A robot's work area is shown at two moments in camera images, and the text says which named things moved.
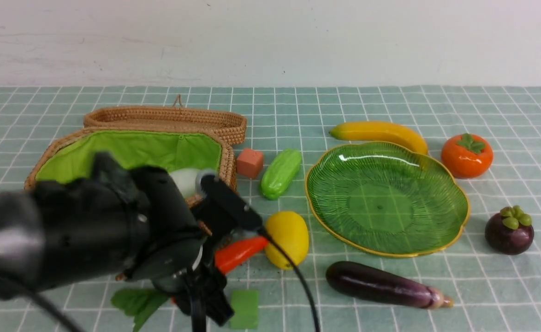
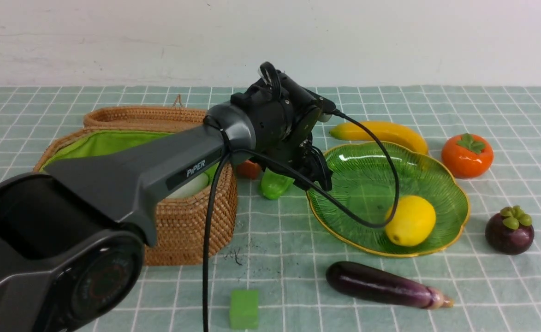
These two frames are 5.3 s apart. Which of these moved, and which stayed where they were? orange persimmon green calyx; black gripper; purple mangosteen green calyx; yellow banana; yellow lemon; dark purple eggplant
Moved: yellow lemon; black gripper
Stayed: yellow banana; dark purple eggplant; purple mangosteen green calyx; orange persimmon green calyx
